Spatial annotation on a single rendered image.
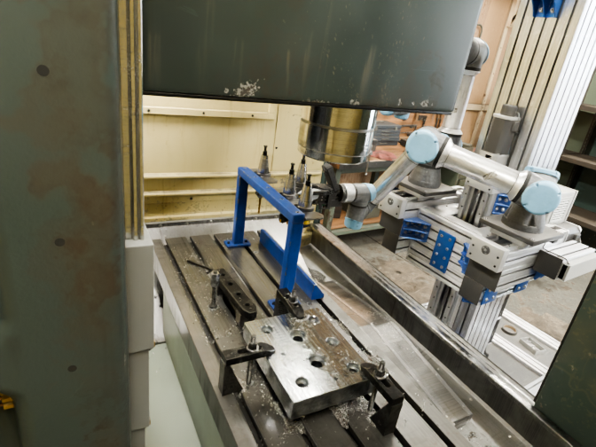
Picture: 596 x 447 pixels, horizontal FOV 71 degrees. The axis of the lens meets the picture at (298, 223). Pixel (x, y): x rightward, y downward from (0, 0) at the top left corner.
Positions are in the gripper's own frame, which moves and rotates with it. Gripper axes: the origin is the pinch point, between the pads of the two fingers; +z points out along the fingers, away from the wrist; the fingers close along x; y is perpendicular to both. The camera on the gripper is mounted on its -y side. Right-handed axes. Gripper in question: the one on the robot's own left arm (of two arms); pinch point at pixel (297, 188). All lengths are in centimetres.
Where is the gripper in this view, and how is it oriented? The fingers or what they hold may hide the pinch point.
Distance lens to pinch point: 155.6
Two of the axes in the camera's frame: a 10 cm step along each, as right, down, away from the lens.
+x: -4.6, -3.9, 7.9
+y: -1.5, 9.2, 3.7
